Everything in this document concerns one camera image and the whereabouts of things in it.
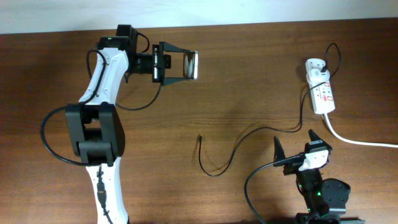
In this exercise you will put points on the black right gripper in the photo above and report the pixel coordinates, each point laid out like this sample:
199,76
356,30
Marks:
279,153

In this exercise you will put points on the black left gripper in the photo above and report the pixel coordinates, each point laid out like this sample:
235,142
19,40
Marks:
158,62

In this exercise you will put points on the black Galaxy smartphone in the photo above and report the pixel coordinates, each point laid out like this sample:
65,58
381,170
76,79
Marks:
190,65

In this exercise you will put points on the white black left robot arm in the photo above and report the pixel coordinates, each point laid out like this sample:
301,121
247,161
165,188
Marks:
96,132

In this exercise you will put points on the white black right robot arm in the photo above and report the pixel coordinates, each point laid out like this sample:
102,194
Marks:
325,198

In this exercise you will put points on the white power strip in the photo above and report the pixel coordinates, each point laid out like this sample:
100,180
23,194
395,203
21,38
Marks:
321,95

